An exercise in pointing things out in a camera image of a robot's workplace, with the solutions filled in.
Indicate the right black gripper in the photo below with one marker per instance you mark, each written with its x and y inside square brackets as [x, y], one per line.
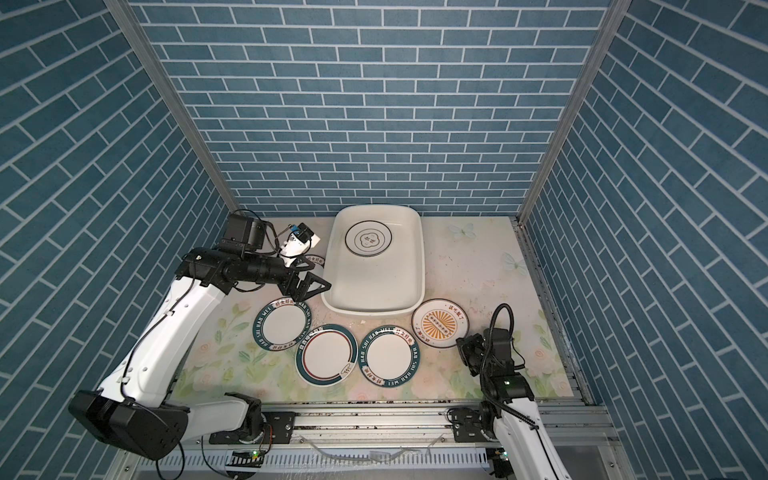
[466, 345]

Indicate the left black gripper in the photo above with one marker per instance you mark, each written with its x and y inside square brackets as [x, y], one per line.
[301, 292]

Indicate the orange sunburst plate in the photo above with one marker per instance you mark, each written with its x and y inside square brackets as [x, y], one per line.
[439, 323]

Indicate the white plate green flower outline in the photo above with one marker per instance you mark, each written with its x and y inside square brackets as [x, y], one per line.
[368, 238]

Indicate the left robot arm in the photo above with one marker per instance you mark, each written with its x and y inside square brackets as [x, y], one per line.
[128, 410]

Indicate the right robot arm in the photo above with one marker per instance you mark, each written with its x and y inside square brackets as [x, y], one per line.
[508, 412]

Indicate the white plastic bin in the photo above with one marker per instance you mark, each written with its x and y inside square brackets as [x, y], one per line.
[390, 284]

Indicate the green rim plate far left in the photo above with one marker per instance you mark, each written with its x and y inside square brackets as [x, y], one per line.
[319, 261]

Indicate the green red rim plate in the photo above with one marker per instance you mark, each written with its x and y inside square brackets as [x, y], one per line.
[327, 355]

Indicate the green lettered rim plate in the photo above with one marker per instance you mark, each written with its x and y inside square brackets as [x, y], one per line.
[389, 356]

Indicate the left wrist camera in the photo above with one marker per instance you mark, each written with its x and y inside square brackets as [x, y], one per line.
[301, 239]

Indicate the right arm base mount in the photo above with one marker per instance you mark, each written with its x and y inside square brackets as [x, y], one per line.
[467, 426]

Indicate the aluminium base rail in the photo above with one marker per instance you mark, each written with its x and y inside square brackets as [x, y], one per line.
[352, 423]

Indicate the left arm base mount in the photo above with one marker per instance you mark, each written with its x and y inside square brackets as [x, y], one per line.
[272, 428]

